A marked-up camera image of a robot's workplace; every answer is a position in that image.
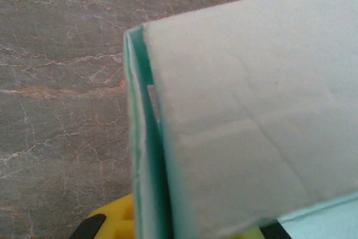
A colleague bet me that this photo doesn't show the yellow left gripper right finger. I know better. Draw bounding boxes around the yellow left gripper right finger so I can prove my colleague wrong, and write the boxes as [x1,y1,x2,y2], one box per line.
[234,219,293,239]

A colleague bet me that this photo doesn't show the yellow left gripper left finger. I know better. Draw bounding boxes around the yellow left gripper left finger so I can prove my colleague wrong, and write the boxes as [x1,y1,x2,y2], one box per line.
[69,193,135,239]

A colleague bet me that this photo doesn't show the pale green paper box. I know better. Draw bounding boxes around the pale green paper box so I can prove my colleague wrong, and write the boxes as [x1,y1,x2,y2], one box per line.
[124,0,358,239]

